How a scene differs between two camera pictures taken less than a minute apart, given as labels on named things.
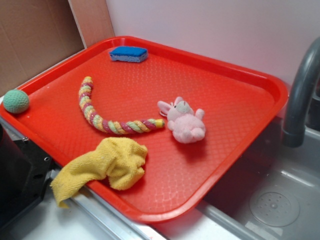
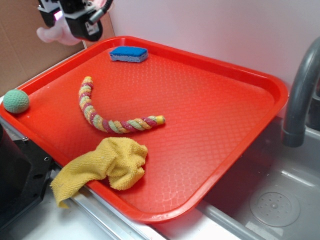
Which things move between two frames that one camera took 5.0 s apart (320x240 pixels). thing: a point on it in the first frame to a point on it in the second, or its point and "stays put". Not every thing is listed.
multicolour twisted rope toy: [120, 126] stays put
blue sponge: [129, 54] stays put
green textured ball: [16, 101] stays put
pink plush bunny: [187, 126] to [60, 33]
